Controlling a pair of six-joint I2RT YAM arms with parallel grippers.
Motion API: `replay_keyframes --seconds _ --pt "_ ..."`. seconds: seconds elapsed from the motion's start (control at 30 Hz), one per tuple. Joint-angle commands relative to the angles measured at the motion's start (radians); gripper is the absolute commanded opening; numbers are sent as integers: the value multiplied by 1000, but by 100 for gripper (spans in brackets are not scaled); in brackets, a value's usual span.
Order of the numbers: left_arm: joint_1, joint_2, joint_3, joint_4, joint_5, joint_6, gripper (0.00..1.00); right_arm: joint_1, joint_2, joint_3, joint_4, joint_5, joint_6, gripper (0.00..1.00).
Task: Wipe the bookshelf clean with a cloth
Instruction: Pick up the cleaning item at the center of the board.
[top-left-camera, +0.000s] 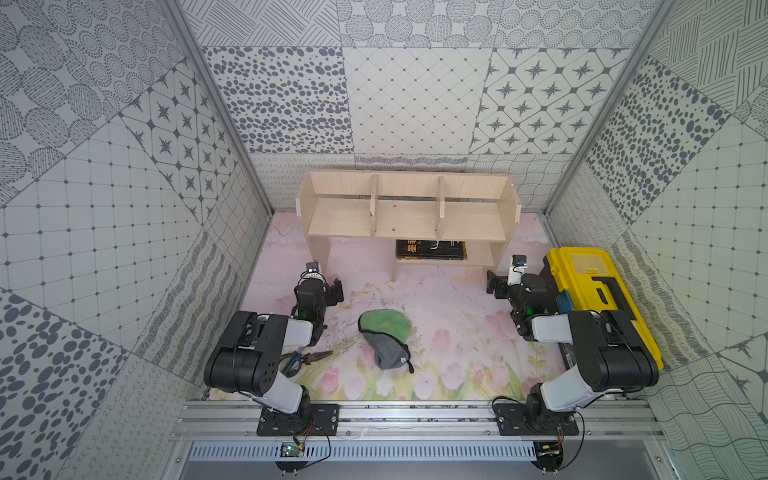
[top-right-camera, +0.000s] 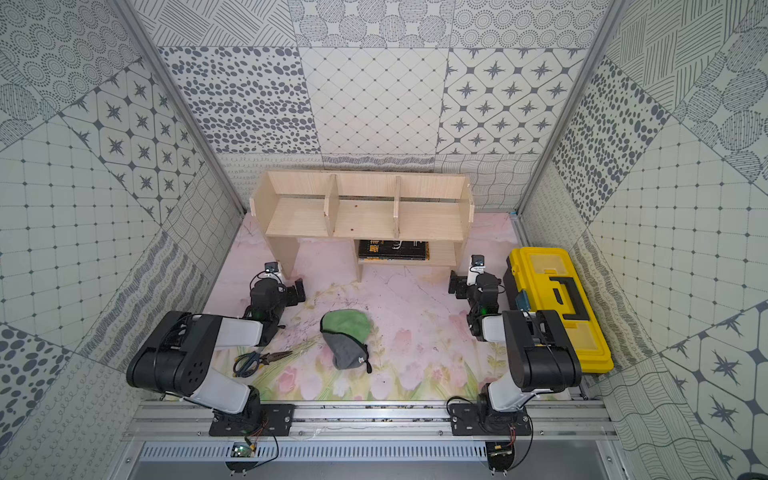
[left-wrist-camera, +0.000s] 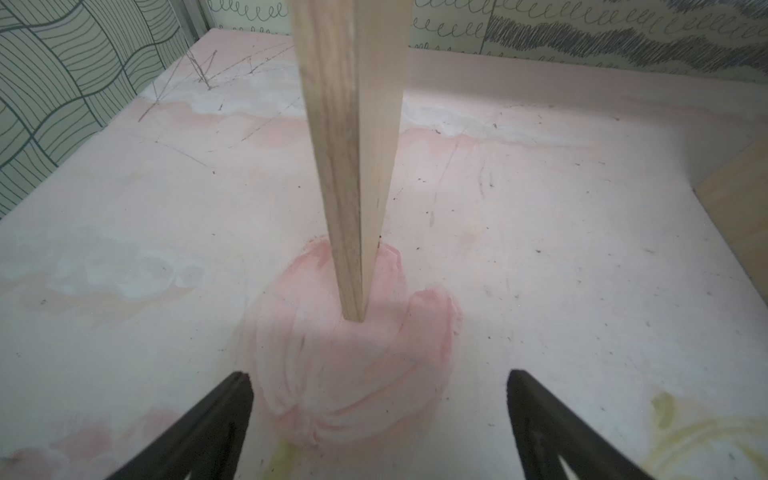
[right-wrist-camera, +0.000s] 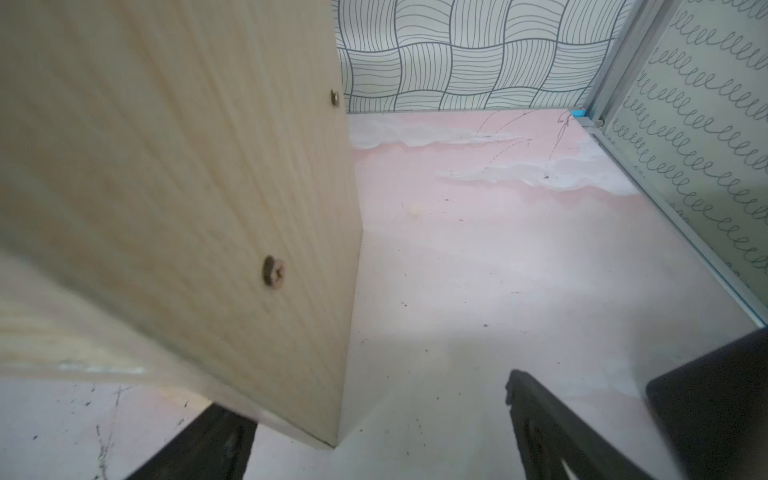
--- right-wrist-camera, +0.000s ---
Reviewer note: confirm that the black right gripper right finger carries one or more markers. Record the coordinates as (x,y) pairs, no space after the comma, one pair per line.
(554,442)

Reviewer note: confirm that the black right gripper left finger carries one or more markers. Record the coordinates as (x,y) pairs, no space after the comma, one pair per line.
(216,445)

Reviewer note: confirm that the light wooden bookshelf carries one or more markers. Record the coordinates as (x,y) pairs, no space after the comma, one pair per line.
(178,202)

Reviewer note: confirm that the yellow black toolbox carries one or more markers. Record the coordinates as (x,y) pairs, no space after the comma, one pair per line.
(712,410)

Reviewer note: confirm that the pink floral table mat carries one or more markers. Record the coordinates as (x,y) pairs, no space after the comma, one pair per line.
(493,242)

